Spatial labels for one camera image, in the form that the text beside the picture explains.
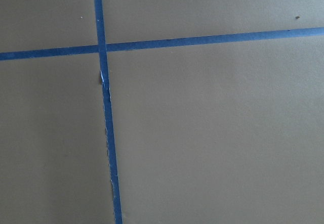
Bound brown paper table cover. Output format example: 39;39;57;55
1;0;323;223

